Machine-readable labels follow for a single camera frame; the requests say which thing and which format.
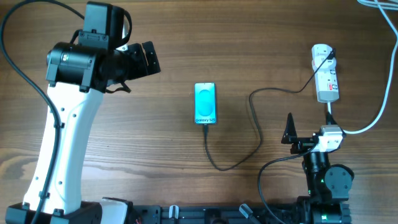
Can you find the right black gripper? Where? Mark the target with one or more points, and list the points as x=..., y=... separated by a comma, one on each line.
x=290, y=137

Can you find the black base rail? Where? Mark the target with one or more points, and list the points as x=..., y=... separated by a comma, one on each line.
x=288, y=213

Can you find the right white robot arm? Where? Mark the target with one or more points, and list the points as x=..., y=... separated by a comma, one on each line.
x=328, y=185

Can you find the blue Galaxy smartphone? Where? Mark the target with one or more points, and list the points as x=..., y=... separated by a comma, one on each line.
x=205, y=103

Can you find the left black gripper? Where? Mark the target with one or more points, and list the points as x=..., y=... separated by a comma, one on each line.
x=140, y=67

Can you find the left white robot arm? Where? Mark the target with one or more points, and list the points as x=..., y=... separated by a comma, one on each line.
x=79, y=73

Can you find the white USB charger plug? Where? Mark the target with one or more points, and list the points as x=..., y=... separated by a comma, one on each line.
x=321, y=63

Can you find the white power strip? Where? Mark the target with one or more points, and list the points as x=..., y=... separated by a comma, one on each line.
x=326, y=83

